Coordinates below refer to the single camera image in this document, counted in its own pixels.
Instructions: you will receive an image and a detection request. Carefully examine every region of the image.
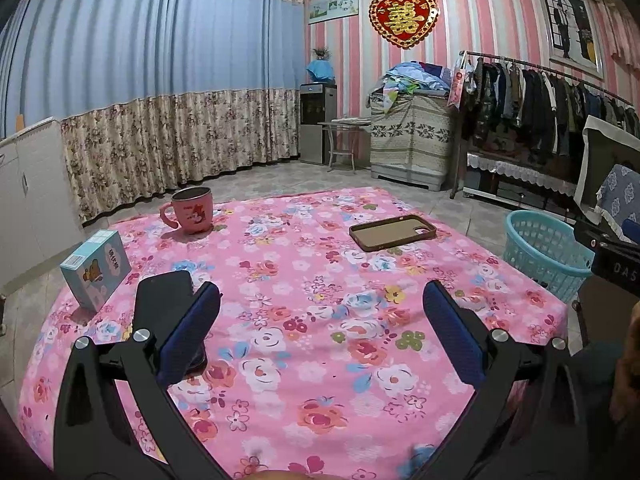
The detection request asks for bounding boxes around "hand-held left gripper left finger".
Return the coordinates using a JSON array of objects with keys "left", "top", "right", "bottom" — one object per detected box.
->
[{"left": 52, "top": 281, "right": 228, "bottom": 480}]

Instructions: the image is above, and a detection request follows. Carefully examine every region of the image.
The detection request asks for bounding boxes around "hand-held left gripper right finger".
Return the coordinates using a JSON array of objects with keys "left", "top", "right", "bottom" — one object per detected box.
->
[{"left": 422, "top": 280, "right": 601, "bottom": 480}]

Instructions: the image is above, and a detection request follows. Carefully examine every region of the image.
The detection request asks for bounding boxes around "teal plastic basket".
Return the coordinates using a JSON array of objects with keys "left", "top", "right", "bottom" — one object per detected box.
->
[{"left": 502, "top": 210, "right": 596, "bottom": 303}]

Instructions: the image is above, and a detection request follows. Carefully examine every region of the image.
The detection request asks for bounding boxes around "person's right forearm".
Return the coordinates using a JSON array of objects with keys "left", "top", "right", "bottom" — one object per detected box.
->
[{"left": 612, "top": 302, "right": 640, "bottom": 413}]

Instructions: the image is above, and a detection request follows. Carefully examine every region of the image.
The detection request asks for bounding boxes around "black smartphone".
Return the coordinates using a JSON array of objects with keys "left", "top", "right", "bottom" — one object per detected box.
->
[{"left": 132, "top": 270, "right": 208, "bottom": 368}]

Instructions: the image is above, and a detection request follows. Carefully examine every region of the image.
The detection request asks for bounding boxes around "blue patterned cloth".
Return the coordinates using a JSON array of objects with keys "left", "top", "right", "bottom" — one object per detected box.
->
[{"left": 595, "top": 164, "right": 640, "bottom": 231}]

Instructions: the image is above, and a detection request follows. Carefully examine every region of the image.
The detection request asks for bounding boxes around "teal cardboard box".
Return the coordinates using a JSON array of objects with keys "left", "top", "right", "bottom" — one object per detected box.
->
[{"left": 60, "top": 230, "right": 132, "bottom": 311}]

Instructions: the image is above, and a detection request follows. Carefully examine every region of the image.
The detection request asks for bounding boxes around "brown phone case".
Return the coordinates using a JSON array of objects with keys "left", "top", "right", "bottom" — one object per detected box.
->
[{"left": 349, "top": 214, "right": 437, "bottom": 253}]

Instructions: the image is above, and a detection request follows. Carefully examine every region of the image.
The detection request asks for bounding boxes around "pink cartoon mug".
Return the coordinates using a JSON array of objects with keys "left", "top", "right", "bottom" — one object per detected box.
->
[{"left": 159, "top": 186, "right": 215, "bottom": 235}]

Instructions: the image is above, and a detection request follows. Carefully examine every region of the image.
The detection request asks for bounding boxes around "white cloth-covered furniture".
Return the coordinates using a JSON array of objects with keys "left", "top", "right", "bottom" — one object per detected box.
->
[{"left": 573, "top": 115, "right": 640, "bottom": 231}]

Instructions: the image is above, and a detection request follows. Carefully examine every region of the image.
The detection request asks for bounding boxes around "pink floral tablecloth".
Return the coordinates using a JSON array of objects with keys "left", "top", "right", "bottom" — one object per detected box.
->
[{"left": 17, "top": 187, "right": 571, "bottom": 480}]

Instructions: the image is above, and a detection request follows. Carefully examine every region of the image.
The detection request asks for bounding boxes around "low shelf with lace cloth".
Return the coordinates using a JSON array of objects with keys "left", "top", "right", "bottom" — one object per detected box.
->
[{"left": 465, "top": 152, "right": 581, "bottom": 211}]

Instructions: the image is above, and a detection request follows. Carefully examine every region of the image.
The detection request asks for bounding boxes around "person's dark clothing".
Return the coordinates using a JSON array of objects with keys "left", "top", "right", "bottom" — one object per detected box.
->
[{"left": 520, "top": 340, "right": 640, "bottom": 480}]

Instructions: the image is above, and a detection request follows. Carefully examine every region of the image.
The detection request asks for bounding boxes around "clothes rack with garments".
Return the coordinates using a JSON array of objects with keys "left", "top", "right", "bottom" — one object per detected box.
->
[{"left": 450, "top": 51, "right": 640, "bottom": 211}]

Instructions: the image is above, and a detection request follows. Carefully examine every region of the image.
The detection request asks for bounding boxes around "cloth-covered cabinet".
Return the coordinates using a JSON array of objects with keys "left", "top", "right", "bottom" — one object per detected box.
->
[{"left": 369, "top": 95, "right": 453, "bottom": 192}]

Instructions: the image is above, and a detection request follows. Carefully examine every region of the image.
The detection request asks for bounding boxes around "white cabinet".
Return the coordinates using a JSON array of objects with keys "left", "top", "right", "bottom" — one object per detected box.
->
[{"left": 0, "top": 117, "right": 83, "bottom": 296}]

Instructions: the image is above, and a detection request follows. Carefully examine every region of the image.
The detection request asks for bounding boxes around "small folding table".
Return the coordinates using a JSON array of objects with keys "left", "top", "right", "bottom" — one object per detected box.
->
[{"left": 318, "top": 117, "right": 372, "bottom": 173}]

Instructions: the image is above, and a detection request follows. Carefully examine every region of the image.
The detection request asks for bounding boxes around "pink hanging bag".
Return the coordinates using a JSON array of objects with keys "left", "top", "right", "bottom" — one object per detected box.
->
[{"left": 447, "top": 57, "right": 476, "bottom": 108}]

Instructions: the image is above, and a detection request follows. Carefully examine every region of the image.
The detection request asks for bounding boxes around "framed silhouette poster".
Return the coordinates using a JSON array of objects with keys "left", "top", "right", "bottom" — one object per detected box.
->
[{"left": 537, "top": 0, "right": 605, "bottom": 79}]

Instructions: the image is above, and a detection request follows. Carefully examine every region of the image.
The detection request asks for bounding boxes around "grey water dispenser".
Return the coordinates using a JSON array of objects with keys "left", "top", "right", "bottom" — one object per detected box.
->
[{"left": 299, "top": 83, "right": 338, "bottom": 165}]

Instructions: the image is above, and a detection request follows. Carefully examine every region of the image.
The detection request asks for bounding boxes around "pile of folded clothes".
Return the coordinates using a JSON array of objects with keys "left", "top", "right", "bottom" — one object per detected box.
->
[{"left": 369, "top": 61, "right": 456, "bottom": 111}]

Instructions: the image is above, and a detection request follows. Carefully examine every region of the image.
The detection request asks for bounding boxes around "blue and floral curtain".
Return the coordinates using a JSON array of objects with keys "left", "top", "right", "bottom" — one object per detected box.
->
[{"left": 0, "top": 0, "right": 306, "bottom": 221}]

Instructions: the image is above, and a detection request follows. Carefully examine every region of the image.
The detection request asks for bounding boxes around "blue bottle cover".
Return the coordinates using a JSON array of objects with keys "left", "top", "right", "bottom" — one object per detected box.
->
[{"left": 306, "top": 58, "right": 336, "bottom": 85}]

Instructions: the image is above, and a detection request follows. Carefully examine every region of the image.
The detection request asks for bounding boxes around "red gold heart decoration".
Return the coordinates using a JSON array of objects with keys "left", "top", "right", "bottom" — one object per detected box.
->
[{"left": 369, "top": 0, "right": 439, "bottom": 50}]

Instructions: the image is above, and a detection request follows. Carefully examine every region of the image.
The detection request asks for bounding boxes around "landscape wall picture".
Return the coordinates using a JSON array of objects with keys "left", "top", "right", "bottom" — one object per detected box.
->
[{"left": 307, "top": 0, "right": 360, "bottom": 25}]

